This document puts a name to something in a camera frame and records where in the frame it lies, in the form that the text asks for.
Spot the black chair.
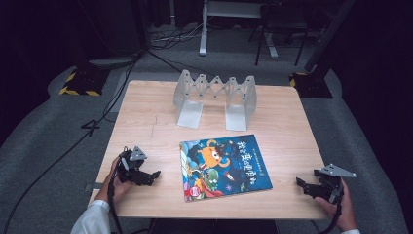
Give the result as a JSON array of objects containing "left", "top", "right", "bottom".
[{"left": 247, "top": 2, "right": 310, "bottom": 68}]

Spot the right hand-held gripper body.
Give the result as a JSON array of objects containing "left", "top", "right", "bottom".
[{"left": 313, "top": 163, "right": 357, "bottom": 205}]

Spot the long black floor cable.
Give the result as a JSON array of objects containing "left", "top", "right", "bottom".
[{"left": 0, "top": 48, "right": 145, "bottom": 234}]

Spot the grey expandable bookend rack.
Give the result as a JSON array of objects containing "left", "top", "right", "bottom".
[{"left": 172, "top": 68, "right": 258, "bottom": 133}]

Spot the bundle of floor cables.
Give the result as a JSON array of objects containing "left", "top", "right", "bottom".
[{"left": 149, "top": 22, "right": 205, "bottom": 51}]

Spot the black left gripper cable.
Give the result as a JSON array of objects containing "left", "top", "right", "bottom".
[{"left": 106, "top": 167, "right": 125, "bottom": 234}]

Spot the dark slanted metal post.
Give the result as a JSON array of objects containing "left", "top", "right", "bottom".
[{"left": 303, "top": 0, "right": 357, "bottom": 74}]

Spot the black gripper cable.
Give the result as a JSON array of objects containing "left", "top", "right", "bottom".
[
  {"left": 319, "top": 194, "right": 344, "bottom": 234},
  {"left": 106, "top": 167, "right": 125, "bottom": 234}
]

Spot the yellow-black striped stand base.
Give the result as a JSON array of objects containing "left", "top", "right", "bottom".
[
  {"left": 288, "top": 71, "right": 334, "bottom": 99},
  {"left": 58, "top": 63, "right": 110, "bottom": 98}
]

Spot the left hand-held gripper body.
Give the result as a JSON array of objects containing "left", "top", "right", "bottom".
[{"left": 116, "top": 145, "right": 148, "bottom": 184}]

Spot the person's right hand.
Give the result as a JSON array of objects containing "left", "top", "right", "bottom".
[{"left": 314, "top": 178, "right": 357, "bottom": 233}]

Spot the blue cartoon picture book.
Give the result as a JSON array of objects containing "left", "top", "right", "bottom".
[{"left": 179, "top": 134, "right": 274, "bottom": 203}]

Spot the person's left hand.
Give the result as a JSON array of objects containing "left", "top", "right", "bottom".
[{"left": 102, "top": 156, "right": 134, "bottom": 205}]

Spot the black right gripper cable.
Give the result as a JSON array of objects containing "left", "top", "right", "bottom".
[{"left": 319, "top": 194, "right": 344, "bottom": 234}]

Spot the white desk frame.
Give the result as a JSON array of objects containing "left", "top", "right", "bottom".
[{"left": 199, "top": 0, "right": 281, "bottom": 60}]

